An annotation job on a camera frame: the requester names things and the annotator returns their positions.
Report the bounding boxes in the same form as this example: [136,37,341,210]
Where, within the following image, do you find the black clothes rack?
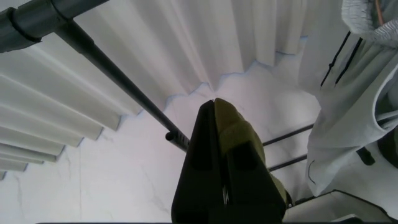
[0,0,376,172]

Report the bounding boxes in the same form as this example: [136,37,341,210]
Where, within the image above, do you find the white curtain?
[0,0,351,181]

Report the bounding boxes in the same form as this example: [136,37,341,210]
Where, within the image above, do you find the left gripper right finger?
[223,142,287,222]

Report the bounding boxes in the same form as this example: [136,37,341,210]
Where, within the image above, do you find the green garment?
[213,98,289,206]

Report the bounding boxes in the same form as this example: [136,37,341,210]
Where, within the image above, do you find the pale grey shorts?
[298,0,398,197]

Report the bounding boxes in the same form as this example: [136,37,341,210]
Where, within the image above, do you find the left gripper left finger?
[170,100,225,222]

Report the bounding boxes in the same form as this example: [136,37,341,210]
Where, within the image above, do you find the pink clothes hanger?
[374,0,386,26]

